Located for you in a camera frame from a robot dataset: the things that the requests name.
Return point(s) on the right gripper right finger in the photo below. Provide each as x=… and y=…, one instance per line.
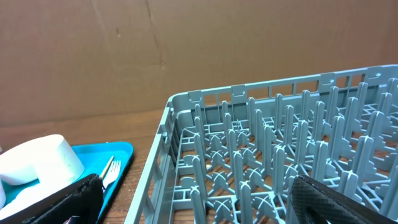
x=314, y=202

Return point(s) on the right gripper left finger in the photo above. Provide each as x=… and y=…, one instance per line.
x=83, y=199

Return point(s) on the grey dishwasher rack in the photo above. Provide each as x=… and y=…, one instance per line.
x=233, y=151

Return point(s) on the white plastic fork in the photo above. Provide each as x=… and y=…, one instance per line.
x=112, y=174

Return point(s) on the teal serving tray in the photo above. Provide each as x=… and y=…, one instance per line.
x=94, y=158

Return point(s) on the crumpled white napkin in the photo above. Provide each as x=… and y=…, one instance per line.
x=32, y=195

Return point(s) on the wooden chopstick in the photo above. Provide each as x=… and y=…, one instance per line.
x=106, y=168

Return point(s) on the white paper cup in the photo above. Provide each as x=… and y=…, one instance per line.
x=45, y=158

